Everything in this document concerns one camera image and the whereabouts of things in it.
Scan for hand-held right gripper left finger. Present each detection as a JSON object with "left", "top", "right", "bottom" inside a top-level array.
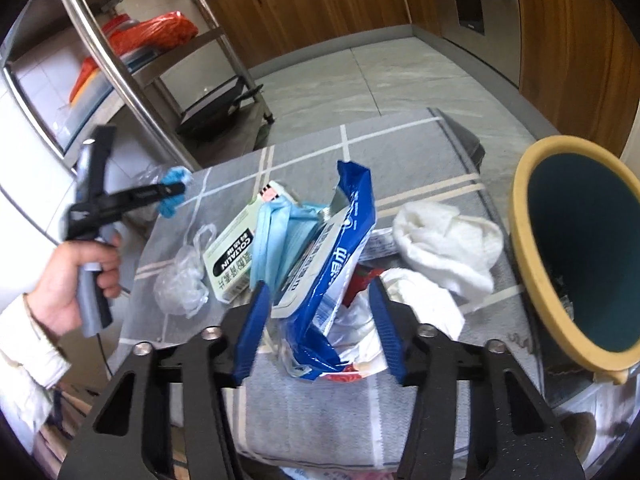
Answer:
[{"left": 57, "top": 281, "right": 273, "bottom": 480}]

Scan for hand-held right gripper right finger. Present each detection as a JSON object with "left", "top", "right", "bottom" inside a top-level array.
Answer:
[{"left": 369, "top": 276, "right": 586, "bottom": 480}]

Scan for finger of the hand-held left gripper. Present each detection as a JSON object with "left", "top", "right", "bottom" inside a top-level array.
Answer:
[{"left": 116, "top": 182, "right": 187, "bottom": 207}]

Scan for blue glove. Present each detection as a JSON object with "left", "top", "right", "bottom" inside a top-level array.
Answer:
[{"left": 158, "top": 166, "right": 194, "bottom": 219}]

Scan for green and white medicine box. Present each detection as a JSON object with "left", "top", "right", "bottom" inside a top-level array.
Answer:
[{"left": 202, "top": 180, "right": 302, "bottom": 304}]

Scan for blue and white packaging bag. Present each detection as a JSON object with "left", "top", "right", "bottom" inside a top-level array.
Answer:
[{"left": 270, "top": 160, "right": 379, "bottom": 382}]

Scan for teal bin with yellow rim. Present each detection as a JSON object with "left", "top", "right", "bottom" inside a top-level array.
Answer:
[{"left": 509, "top": 135, "right": 640, "bottom": 386}]

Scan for person's left forearm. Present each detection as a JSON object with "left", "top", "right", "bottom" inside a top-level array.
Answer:
[{"left": 0, "top": 292, "right": 72, "bottom": 443}]

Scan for person's left hand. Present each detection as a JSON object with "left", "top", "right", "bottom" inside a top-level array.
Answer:
[{"left": 24, "top": 233, "right": 124, "bottom": 337}]

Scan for dark clear plastic bag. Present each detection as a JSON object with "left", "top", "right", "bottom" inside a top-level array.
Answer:
[{"left": 131, "top": 162, "right": 168, "bottom": 223}]

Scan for white plastic bag red print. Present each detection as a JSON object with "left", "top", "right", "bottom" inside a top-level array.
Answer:
[{"left": 324, "top": 265, "right": 401, "bottom": 377}]

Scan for small white tissue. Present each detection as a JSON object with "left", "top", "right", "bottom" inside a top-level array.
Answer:
[{"left": 379, "top": 267, "right": 467, "bottom": 342}]

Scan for printed paper leaflet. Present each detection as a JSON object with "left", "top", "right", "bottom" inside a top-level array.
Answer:
[{"left": 361, "top": 227, "right": 402, "bottom": 263}]

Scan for clear crumpled plastic bag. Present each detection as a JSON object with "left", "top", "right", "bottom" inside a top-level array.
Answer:
[{"left": 152, "top": 224, "right": 219, "bottom": 320}]

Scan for blue face mask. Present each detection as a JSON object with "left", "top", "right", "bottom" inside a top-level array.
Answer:
[{"left": 249, "top": 197, "right": 327, "bottom": 307}]

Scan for large white tissue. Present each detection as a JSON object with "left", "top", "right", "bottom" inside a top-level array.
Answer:
[{"left": 392, "top": 202, "right": 505, "bottom": 314}]

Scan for black grill pan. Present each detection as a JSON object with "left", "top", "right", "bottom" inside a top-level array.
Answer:
[{"left": 176, "top": 76, "right": 265, "bottom": 138}]

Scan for stainless steel rack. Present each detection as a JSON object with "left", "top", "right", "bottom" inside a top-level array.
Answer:
[{"left": 0, "top": 0, "right": 277, "bottom": 172}]

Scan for orange plastic sheet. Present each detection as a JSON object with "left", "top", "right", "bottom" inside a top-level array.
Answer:
[{"left": 69, "top": 56, "right": 109, "bottom": 107}]

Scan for orange plastic bag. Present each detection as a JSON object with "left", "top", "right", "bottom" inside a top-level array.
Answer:
[{"left": 107, "top": 12, "right": 200, "bottom": 57}]

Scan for grey checked tablecloth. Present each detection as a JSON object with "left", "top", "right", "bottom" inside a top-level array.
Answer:
[{"left": 120, "top": 107, "right": 551, "bottom": 477}]

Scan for wooden kitchen cabinets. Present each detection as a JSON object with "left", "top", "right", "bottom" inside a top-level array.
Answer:
[{"left": 202, "top": 0, "right": 447, "bottom": 72}]

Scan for stainless steel oven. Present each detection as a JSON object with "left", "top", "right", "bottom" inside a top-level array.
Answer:
[{"left": 425, "top": 0, "right": 524, "bottom": 87}]

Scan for tall wooden cabinet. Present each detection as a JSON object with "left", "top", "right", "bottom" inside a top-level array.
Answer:
[{"left": 512, "top": 0, "right": 640, "bottom": 157}]

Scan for black cable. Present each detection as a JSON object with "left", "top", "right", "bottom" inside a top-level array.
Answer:
[{"left": 95, "top": 332, "right": 112, "bottom": 378}]

